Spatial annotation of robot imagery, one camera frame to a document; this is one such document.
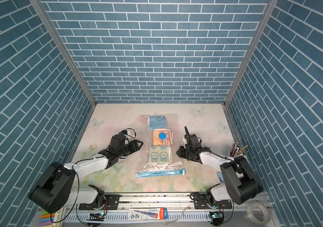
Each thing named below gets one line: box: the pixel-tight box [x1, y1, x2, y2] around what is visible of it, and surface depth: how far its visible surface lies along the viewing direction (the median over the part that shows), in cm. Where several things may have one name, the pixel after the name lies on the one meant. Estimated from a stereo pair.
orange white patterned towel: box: [152, 128, 173, 146], surface depth 98 cm
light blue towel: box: [149, 115, 167, 132], surface depth 110 cm
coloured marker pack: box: [39, 211, 56, 227], surface depth 69 cm
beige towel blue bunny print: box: [148, 144, 173, 164], surface depth 91 cm
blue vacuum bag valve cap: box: [158, 132, 167, 140], surface depth 98 cm
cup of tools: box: [229, 140, 249, 158], surface depth 80 cm
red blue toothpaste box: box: [127, 207, 169, 220], surface depth 71 cm
